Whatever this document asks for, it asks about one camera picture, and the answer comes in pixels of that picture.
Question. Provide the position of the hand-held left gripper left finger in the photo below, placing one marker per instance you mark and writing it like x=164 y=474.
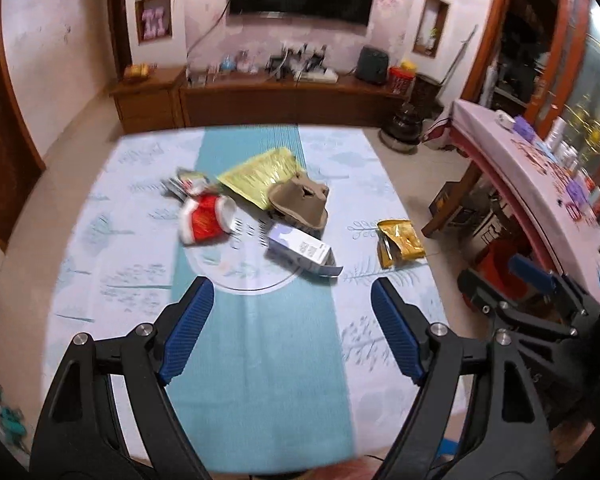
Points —
x=187 y=330

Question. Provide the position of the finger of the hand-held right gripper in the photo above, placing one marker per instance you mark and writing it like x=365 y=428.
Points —
x=530 y=270
x=480 y=290

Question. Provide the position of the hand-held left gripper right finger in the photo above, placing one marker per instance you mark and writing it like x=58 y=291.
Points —
x=397 y=330

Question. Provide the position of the gold foil packet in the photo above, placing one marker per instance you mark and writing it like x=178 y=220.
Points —
x=400 y=242

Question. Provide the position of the red white wrapper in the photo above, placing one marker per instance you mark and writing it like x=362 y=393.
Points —
x=205 y=220

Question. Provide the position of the lavender box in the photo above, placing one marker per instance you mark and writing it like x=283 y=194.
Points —
x=300 y=247

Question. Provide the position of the grey green small packet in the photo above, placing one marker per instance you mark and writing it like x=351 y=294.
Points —
x=187 y=182

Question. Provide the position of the brown cardboard tray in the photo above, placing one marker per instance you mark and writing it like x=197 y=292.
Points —
x=300 y=202

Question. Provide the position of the yellow green padded envelope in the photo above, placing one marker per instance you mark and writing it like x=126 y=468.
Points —
x=257 y=177

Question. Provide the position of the red bucket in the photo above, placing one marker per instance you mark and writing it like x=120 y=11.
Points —
x=500 y=270

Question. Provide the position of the tree print tablecloth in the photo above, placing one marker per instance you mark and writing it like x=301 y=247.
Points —
x=260 y=360

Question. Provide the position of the pink printed tablecloth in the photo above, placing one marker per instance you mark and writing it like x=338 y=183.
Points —
x=505 y=155

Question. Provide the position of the black pot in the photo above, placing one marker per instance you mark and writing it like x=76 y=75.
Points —
x=405 y=122

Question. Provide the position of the glass door cabinet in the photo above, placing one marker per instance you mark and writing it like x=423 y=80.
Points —
x=580 y=85

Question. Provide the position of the black mesh basket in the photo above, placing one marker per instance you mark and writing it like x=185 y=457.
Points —
x=425 y=92

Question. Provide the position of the red canister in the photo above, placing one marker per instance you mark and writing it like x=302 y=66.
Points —
x=399 y=81

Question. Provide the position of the metal rod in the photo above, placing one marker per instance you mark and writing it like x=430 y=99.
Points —
x=460 y=52

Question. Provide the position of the wooden drawer cabinet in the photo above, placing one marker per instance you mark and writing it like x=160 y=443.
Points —
x=147 y=105

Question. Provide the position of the wooden television cabinet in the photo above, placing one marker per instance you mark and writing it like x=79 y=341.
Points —
x=280 y=102

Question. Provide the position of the dark green appliance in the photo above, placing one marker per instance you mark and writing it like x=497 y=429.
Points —
x=371 y=65

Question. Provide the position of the wooden door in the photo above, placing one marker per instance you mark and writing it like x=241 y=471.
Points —
x=0 y=160

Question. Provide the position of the fruit bowl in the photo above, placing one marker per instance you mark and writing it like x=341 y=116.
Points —
x=136 y=72

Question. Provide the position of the white power strip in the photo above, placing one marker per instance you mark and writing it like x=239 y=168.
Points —
x=320 y=76

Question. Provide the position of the wooden framed wall niche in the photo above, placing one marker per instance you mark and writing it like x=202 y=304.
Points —
x=432 y=20

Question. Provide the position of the wall niche with pink figures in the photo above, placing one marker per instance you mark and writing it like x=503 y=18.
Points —
x=153 y=20

